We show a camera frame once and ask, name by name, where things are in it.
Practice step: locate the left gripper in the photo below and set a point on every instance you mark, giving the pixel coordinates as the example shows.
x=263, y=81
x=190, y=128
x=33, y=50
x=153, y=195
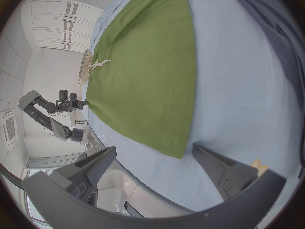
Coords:
x=77, y=104

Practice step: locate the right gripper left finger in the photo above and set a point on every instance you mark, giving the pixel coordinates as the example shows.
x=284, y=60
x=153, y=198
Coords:
x=95, y=170

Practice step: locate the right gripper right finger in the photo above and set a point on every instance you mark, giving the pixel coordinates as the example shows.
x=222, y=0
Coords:
x=219, y=173

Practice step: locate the green shorts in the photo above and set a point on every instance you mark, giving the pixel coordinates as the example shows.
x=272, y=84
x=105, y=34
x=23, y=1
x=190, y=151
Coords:
x=147, y=75

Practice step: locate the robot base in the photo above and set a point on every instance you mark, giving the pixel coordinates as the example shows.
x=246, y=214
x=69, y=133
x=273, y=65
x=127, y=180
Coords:
x=114, y=192

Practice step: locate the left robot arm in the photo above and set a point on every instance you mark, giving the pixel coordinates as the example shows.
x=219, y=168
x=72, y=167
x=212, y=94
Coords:
x=54, y=127

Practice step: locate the round woven basket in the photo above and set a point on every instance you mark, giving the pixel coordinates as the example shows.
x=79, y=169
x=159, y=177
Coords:
x=85, y=67

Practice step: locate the grey curtain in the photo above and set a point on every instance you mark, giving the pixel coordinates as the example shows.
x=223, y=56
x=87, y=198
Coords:
x=52, y=161

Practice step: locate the white ceiling air conditioner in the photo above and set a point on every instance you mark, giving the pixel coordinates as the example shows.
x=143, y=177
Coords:
x=10, y=127

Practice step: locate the window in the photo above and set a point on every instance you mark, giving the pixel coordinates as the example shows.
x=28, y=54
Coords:
x=31, y=211

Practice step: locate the white wardrobe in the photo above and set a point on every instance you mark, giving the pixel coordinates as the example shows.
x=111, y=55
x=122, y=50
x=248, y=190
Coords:
x=52, y=25

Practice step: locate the pale blue quilt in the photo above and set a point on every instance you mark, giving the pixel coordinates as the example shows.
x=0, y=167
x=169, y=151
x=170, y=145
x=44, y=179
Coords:
x=104, y=20

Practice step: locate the dark blue T-shirt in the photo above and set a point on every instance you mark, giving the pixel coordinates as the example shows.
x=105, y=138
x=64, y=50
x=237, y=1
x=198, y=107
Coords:
x=274, y=20

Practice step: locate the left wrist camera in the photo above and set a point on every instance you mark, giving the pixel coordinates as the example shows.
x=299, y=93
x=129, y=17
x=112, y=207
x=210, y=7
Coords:
x=73, y=96

